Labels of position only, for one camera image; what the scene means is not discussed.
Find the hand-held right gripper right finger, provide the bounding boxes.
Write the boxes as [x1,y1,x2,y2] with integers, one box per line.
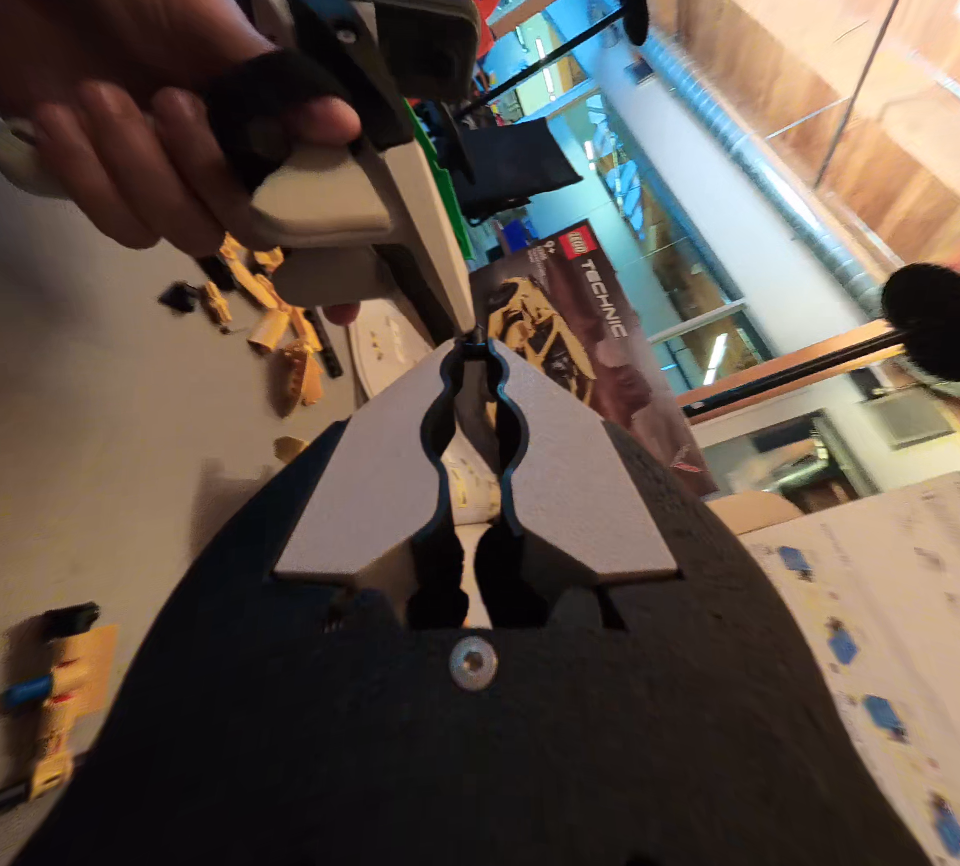
[477,341,679,615]

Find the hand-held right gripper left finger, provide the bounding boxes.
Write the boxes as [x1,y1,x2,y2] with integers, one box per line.
[275,341,466,619]

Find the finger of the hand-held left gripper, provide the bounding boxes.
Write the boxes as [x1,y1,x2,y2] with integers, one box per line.
[372,131,480,340]

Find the pile of yellow brick pieces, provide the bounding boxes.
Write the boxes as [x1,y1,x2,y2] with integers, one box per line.
[158,233,349,417]

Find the small yellow black brick assembly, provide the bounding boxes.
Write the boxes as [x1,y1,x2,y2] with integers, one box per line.
[0,604,118,802]

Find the grey desk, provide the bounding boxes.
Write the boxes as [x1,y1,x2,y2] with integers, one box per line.
[0,176,451,807]

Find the person's left hand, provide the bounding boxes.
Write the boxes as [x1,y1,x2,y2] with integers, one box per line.
[0,0,364,327]

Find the green plastic bin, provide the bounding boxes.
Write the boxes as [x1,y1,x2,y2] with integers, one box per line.
[408,116,454,214]

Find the black fabric panel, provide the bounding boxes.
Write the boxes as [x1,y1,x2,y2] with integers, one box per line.
[447,116,583,225]

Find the wooden document stand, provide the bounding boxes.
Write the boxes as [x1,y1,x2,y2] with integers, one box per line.
[705,473,960,866]

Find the toy car box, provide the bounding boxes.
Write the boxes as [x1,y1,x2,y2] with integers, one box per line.
[470,221,706,499]

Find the black round ceiling lamp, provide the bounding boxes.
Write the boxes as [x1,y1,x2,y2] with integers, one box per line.
[683,262,960,417]
[450,0,651,117]

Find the printed instruction sheet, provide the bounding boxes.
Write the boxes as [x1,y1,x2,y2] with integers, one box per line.
[743,473,960,866]

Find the silver ventilation duct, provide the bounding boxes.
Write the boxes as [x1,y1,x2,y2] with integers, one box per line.
[593,19,886,319]

